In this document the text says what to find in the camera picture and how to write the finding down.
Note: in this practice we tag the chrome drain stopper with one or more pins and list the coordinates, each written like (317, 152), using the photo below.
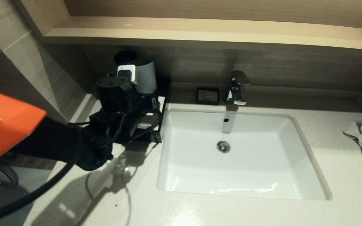
(223, 147)

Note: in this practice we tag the black amenity box housing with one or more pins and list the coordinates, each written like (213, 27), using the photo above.
(165, 91)

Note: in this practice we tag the black cup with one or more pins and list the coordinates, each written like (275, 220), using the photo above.
(123, 58)

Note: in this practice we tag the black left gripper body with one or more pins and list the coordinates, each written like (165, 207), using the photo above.
(116, 94)

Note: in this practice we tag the chrome faucet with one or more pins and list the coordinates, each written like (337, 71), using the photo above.
(236, 91)

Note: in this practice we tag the white ceramic sink basin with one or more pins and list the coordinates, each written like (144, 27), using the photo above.
(262, 163)

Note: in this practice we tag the light wooden wall shelf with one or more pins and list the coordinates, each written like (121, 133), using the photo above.
(231, 34)

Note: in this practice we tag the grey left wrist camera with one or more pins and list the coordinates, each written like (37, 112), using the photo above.
(127, 72)

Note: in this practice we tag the black square soap dish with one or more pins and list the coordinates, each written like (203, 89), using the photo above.
(207, 96)

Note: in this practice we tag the grey cylindrical cup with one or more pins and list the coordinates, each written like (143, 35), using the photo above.
(148, 77)

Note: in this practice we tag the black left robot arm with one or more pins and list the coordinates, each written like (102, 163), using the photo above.
(42, 138)

